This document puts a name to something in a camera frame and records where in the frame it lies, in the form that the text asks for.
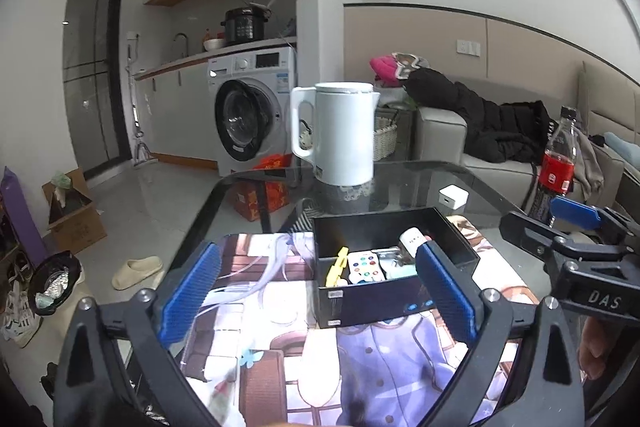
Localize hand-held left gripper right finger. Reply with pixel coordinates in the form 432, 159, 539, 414
415, 241, 586, 427

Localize mop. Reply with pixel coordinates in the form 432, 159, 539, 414
125, 47, 160, 168

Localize patterned plush item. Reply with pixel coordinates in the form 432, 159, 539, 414
392, 52, 431, 72

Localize white washing machine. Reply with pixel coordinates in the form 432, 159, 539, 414
207, 47, 298, 178

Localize black pressure cooker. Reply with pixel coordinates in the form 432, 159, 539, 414
221, 7, 273, 46

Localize purple tall package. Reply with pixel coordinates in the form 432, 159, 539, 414
0, 166, 48, 260

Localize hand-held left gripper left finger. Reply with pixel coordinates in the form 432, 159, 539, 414
52, 241, 226, 427

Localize red box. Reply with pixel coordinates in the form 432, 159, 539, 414
232, 153, 301, 222

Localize pink cloth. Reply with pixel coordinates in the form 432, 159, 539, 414
370, 54, 403, 88

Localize cola bottle with red label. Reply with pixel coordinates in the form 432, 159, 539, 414
530, 106, 581, 228

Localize beige slipper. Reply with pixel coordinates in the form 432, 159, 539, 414
111, 257, 165, 292

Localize printed table mat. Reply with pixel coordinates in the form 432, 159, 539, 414
170, 214, 551, 427

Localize black cardboard box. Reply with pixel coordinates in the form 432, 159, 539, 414
312, 207, 481, 330

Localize white electric kettle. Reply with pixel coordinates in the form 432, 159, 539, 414
291, 82, 381, 186

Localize brown cardboard box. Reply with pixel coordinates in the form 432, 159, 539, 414
41, 167, 108, 255

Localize light blue cloth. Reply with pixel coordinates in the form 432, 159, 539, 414
602, 132, 640, 158

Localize white remote with coloured buttons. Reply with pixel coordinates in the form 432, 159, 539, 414
347, 251, 387, 285

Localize dark framed glass door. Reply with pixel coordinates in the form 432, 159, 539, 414
62, 0, 126, 180

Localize yellow plastic tool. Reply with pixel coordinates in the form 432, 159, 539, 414
325, 247, 351, 287

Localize clear round container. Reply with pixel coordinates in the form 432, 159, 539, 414
380, 246, 416, 269

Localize white wicker basket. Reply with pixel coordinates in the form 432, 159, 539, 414
372, 107, 412, 162

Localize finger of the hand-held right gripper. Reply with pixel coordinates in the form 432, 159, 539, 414
499, 212, 640, 279
549, 195, 640, 254

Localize white charger cube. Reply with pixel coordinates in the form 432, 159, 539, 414
439, 184, 470, 210

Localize white tube with red cap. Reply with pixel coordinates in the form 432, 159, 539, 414
398, 228, 433, 258

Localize black jacket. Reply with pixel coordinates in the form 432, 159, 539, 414
404, 68, 561, 165

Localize white kitchen base cabinets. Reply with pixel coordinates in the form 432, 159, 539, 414
135, 37, 298, 168

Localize grey garment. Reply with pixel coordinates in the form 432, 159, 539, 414
575, 132, 606, 202

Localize black trash bin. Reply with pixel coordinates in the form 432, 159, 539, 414
27, 252, 85, 317

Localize person's right hand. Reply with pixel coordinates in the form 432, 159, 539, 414
579, 316, 609, 379

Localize white sneaker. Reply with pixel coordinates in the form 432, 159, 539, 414
0, 279, 46, 349

